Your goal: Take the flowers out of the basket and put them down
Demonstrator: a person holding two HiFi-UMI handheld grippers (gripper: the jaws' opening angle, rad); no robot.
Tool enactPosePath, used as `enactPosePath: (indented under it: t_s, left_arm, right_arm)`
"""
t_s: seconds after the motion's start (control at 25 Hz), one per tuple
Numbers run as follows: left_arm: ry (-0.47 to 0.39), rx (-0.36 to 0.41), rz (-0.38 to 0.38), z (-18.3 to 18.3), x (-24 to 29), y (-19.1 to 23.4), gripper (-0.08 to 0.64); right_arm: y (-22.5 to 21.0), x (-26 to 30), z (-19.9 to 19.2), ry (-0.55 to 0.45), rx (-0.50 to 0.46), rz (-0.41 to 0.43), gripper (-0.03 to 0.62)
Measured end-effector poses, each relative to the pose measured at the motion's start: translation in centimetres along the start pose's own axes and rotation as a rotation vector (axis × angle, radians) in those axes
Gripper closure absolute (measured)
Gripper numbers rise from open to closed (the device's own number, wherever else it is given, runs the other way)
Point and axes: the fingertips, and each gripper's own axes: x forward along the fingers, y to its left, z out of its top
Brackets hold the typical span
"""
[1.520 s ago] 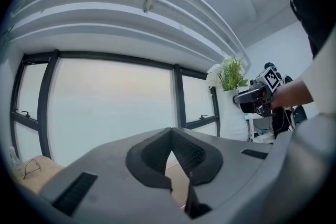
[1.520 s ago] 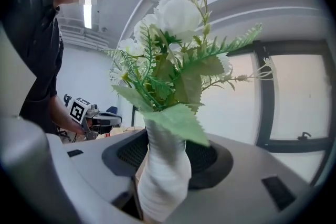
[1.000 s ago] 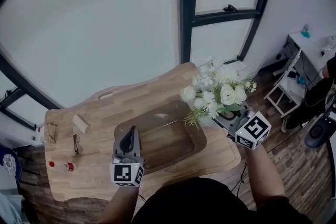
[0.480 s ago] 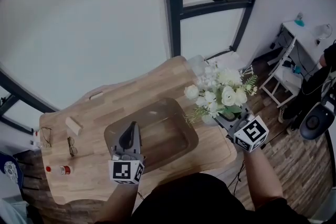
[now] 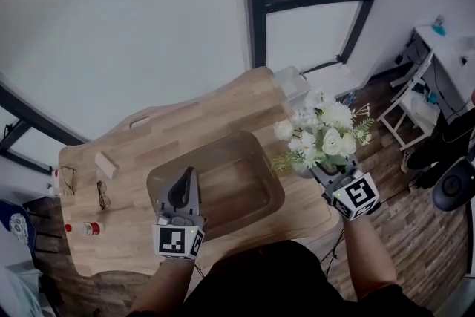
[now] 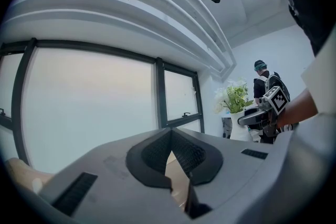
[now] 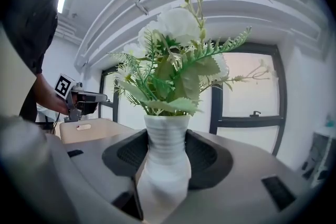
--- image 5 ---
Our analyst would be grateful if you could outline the blue chair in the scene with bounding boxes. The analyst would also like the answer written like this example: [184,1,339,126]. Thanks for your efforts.
[0,198,38,264]

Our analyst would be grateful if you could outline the white patterned cushion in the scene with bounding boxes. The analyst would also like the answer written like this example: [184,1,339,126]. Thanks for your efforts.
[7,213,30,246]

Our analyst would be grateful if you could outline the small clear bottle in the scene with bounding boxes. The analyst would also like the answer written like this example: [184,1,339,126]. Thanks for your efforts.
[47,169,64,197]

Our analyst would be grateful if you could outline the thin black frame glasses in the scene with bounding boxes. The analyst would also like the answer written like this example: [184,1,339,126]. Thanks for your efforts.
[60,166,77,197]

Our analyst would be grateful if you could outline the clear plastic bin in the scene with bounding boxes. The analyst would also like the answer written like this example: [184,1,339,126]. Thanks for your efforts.
[273,65,312,112]

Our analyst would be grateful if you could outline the person's right forearm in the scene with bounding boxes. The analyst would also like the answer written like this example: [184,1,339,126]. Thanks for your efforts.
[343,217,398,304]

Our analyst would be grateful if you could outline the white desk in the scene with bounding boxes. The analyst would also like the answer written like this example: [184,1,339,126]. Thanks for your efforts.
[410,24,475,123]

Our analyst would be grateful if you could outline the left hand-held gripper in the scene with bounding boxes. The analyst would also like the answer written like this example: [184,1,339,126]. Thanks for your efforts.
[151,166,209,261]

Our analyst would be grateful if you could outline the white flowers bouquet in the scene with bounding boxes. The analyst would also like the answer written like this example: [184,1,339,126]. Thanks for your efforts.
[270,87,376,179]

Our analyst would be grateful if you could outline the black floor cable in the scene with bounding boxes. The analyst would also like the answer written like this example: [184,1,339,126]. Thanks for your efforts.
[378,187,413,206]

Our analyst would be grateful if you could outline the person's left forearm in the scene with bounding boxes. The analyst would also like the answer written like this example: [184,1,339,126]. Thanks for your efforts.
[129,255,196,317]

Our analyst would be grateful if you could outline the black office chair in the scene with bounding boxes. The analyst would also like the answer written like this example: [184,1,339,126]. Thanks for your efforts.
[432,155,475,212]

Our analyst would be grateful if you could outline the red cap water bottle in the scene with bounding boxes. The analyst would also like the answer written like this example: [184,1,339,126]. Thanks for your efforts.
[64,221,103,237]

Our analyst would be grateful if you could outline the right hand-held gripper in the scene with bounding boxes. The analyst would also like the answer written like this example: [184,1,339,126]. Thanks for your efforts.
[313,154,381,222]

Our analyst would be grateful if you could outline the clear plastic tray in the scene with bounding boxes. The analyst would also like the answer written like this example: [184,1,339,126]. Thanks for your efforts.
[146,129,286,243]

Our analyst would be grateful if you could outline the black hanging cable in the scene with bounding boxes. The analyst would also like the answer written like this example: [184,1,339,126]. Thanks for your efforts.
[325,226,347,272]

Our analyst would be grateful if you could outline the light wooden block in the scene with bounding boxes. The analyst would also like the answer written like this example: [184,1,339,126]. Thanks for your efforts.
[94,151,120,179]

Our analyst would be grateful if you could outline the person's black shirt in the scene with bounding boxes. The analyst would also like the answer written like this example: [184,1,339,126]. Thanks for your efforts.
[125,239,435,317]

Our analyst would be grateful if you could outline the white wooden chair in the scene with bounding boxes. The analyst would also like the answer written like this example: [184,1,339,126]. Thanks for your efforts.
[376,48,437,151]

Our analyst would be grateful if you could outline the brown frame glasses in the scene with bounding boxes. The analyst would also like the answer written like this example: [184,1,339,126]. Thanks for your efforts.
[96,180,112,212]

